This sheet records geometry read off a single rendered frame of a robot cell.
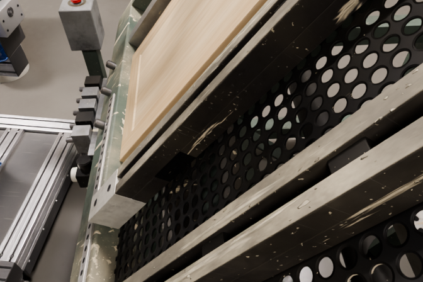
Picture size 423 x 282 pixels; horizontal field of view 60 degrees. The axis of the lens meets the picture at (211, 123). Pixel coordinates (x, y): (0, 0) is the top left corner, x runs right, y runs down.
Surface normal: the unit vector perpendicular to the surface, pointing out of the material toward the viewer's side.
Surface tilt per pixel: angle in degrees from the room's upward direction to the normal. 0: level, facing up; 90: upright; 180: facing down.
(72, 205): 0
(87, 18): 90
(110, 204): 90
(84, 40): 90
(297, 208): 54
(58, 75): 0
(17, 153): 0
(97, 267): 36
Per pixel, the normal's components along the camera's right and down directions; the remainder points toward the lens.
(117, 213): 0.07, 0.73
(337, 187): -0.80, -0.36
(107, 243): 0.59, -0.58
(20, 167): 0.00, -0.68
